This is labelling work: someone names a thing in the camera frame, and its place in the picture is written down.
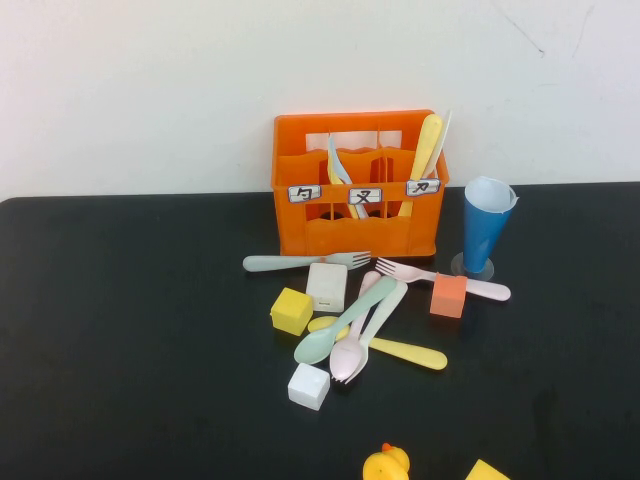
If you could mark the green plastic spoon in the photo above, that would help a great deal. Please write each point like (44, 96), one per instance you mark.
(312, 347)

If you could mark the pink plastic spoon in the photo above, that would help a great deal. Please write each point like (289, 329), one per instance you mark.
(345, 357)

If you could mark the orange plastic cutlery holder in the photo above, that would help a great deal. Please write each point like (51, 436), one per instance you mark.
(350, 240)

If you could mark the small yellow plastic cutlery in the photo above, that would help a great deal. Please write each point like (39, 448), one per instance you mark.
(354, 211)

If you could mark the white rectangular box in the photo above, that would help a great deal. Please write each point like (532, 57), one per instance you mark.
(325, 285)

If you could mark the white paper character label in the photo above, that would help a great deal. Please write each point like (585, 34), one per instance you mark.
(423, 187)
(304, 194)
(366, 195)

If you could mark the grey-green plastic fork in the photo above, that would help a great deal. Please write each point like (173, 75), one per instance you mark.
(270, 262)

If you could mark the yellow cube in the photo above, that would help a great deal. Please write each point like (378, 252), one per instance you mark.
(290, 312)

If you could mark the white plastic fork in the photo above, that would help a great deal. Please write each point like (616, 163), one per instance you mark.
(395, 300)

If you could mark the long yellow plastic knife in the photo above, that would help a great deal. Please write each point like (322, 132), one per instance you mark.
(425, 150)

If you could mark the clear round cup base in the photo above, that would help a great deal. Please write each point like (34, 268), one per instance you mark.
(457, 265)

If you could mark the orange cube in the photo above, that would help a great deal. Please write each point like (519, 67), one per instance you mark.
(447, 297)

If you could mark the white cube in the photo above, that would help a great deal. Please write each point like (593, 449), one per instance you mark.
(307, 387)

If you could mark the yellow plastic spoon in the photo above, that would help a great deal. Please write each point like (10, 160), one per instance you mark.
(415, 355)

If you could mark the blue paper cone cup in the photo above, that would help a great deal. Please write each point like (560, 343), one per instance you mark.
(482, 240)

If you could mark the white plastic knife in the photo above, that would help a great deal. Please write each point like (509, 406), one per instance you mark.
(445, 135)

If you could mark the pink plastic fork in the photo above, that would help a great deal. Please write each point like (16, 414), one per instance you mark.
(490, 290)

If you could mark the yellow rubber duck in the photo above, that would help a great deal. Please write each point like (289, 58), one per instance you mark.
(382, 467)

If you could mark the yellow foam block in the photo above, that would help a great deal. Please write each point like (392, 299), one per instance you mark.
(485, 472)

